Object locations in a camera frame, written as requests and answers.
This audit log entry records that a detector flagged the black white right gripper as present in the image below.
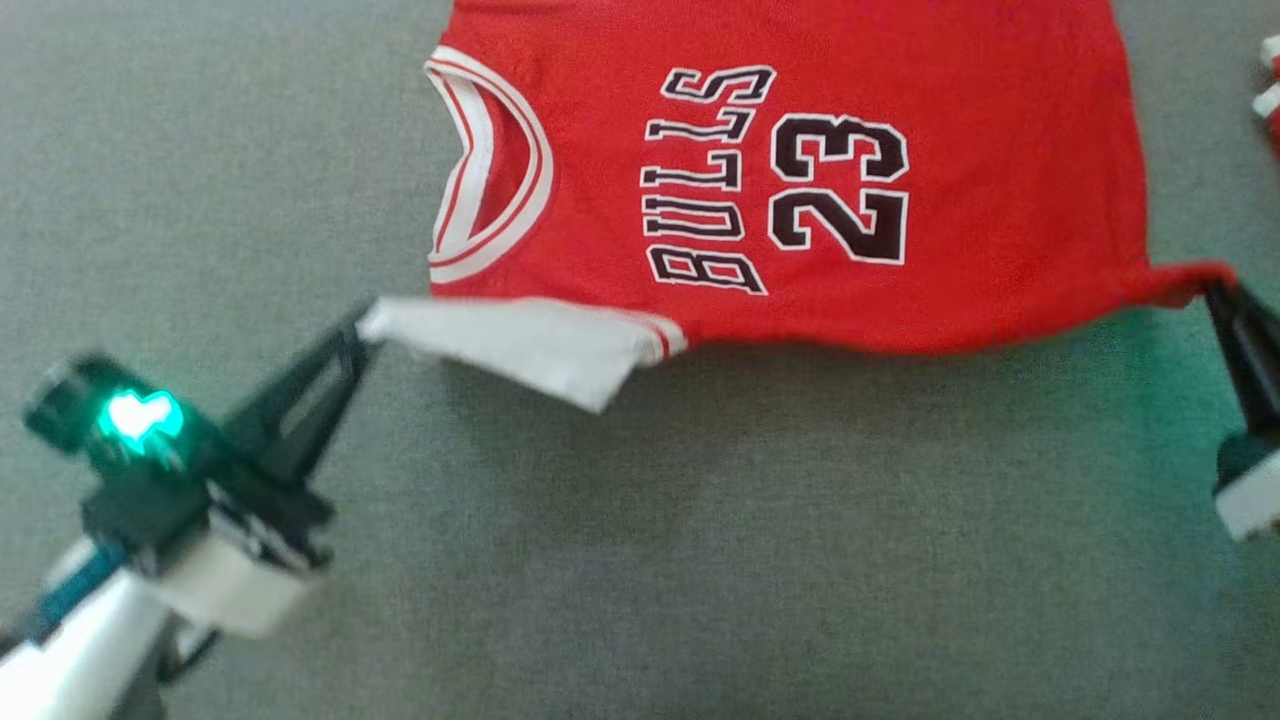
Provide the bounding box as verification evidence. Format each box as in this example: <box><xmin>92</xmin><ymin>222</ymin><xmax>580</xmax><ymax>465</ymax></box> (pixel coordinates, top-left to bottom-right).
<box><xmin>1204</xmin><ymin>284</ymin><xmax>1280</xmax><ymax>542</ymax></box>

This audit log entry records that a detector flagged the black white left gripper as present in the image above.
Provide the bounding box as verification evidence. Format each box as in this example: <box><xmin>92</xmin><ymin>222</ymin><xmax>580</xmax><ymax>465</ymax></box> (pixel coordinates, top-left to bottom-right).
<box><xmin>79</xmin><ymin>302</ymin><xmax>380</xmax><ymax>640</ymax></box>

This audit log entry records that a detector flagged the red Bulls 23 jersey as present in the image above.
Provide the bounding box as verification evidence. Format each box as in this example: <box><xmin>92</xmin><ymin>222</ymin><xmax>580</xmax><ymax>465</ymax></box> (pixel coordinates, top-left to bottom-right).
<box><xmin>357</xmin><ymin>0</ymin><xmax>1242</xmax><ymax>415</ymax></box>

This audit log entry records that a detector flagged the red white object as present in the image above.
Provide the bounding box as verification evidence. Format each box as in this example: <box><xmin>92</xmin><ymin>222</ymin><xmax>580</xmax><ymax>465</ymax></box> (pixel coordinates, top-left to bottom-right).
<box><xmin>1253</xmin><ymin>33</ymin><xmax>1280</xmax><ymax>153</ymax></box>

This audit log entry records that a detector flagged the large grey sofa seat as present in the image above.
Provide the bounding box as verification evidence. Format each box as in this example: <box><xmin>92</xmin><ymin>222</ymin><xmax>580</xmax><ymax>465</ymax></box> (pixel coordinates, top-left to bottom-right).
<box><xmin>0</xmin><ymin>0</ymin><xmax>1280</xmax><ymax>720</ymax></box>

